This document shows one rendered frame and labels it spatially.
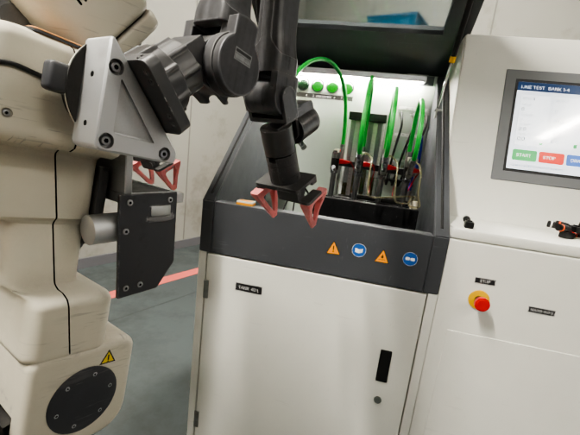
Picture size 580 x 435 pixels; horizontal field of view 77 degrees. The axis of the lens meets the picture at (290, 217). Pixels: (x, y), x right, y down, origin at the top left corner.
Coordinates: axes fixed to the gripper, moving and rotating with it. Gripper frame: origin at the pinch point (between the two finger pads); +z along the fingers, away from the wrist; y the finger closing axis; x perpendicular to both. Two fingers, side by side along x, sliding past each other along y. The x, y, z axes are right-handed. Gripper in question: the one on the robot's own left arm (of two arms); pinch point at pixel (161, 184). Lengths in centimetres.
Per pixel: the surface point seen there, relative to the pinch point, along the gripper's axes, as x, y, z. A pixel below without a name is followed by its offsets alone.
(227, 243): -7.3, -9.6, 22.7
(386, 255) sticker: -25, -52, 26
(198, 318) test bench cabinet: 7.1, -2.8, 44.9
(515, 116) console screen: -80, -71, 6
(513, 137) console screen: -76, -72, 11
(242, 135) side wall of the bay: -37.2, 4.2, 2.0
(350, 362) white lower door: -8, -48, 56
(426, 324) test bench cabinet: -22, -65, 44
